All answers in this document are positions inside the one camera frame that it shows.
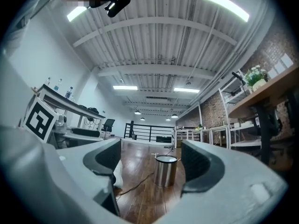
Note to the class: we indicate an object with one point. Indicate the black head-worn camera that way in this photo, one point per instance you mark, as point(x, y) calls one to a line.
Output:
point(116, 4)

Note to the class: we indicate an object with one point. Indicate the cardboard box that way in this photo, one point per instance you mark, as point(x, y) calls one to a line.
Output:
point(178, 143)

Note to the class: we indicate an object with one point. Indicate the black office chair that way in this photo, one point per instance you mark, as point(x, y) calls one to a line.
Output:
point(109, 123)

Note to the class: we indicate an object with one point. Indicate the stainless steel cylindrical bin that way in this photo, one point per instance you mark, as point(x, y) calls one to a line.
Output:
point(165, 174)

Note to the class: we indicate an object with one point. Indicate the white desk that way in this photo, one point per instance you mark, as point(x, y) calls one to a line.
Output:
point(219, 128)
point(203, 129)
point(181, 130)

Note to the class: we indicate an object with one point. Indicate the black metal railing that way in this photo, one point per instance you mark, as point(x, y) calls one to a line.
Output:
point(126, 132)

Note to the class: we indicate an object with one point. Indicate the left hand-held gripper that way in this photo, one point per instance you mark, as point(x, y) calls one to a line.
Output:
point(38, 120)

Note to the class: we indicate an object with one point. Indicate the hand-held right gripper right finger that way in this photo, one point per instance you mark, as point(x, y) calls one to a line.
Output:
point(233, 195)

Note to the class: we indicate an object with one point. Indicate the ceiling air vent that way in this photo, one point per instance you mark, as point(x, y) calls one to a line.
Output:
point(156, 98)

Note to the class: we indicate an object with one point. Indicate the long ceiling light panel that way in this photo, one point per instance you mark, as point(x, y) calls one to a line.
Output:
point(186, 90)
point(225, 4)
point(125, 87)
point(77, 14)

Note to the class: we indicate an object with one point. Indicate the clear plastic water bottle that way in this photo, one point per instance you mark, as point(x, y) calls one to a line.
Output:
point(69, 93)
point(48, 81)
point(57, 86)

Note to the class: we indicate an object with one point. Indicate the black bag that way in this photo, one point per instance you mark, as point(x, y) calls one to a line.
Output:
point(91, 109)

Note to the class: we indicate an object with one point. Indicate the round wooden table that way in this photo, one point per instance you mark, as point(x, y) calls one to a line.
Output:
point(268, 94)

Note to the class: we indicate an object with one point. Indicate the white metal shelf rack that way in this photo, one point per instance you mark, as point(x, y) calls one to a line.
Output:
point(224, 113)

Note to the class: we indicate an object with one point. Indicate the dark-top white-legged table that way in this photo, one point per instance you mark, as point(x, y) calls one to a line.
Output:
point(70, 104)

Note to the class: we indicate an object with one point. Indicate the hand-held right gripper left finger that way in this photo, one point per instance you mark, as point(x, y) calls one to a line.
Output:
point(77, 171)

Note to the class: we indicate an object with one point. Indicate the person's white shoe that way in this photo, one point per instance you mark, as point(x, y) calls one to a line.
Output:
point(118, 174)

